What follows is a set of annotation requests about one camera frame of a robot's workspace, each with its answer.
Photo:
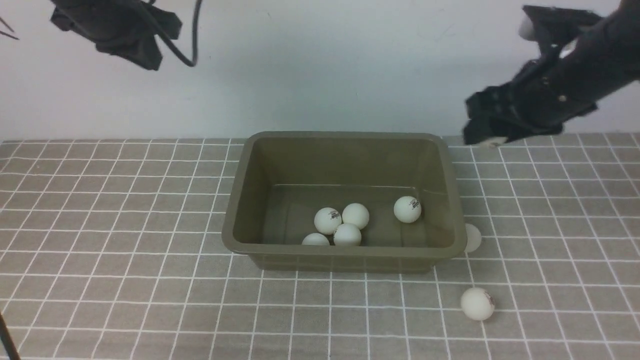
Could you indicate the grey checked tablecloth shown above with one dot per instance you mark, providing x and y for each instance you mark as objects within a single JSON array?
[{"x": 111, "y": 250}]

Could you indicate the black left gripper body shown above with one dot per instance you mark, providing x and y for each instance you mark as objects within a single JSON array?
[{"x": 122, "y": 28}]

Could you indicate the olive green plastic bin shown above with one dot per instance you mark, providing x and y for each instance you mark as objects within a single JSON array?
[{"x": 345, "y": 202}]

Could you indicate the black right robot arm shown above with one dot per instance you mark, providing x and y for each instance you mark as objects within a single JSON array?
[{"x": 583, "y": 58}]

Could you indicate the white printed ping-pong ball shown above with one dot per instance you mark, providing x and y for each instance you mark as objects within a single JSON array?
[
  {"x": 477, "y": 304},
  {"x": 327, "y": 220},
  {"x": 407, "y": 209}
]

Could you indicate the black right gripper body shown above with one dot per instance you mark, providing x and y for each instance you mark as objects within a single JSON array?
[{"x": 532, "y": 104}]

